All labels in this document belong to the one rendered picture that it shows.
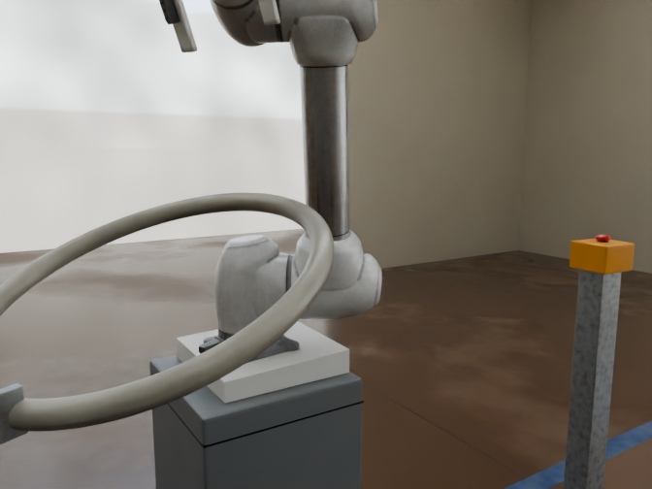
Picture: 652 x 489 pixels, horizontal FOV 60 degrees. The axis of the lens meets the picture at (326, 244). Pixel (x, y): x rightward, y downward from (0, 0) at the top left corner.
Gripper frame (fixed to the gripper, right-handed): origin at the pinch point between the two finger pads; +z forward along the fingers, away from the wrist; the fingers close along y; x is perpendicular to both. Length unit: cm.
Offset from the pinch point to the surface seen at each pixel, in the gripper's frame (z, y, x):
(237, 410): 73, 10, -22
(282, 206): 25.1, 1.0, 2.1
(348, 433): 95, -11, -15
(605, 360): 114, -85, 12
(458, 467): 199, -82, -47
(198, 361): 24.8, 28.5, 22.9
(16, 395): 24, 42, 12
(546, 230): 381, -569, -272
